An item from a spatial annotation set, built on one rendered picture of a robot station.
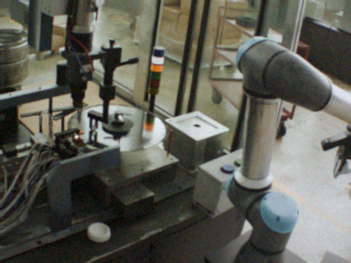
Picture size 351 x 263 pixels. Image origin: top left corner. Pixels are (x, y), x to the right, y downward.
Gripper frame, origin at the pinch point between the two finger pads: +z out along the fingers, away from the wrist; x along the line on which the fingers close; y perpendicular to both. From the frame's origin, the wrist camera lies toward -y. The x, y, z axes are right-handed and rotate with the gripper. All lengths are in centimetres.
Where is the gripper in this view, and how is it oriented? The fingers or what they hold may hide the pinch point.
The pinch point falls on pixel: (334, 174)
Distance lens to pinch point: 149.9
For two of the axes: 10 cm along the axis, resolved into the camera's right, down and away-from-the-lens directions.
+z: -1.4, 8.8, 4.6
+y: 9.8, 1.9, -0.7
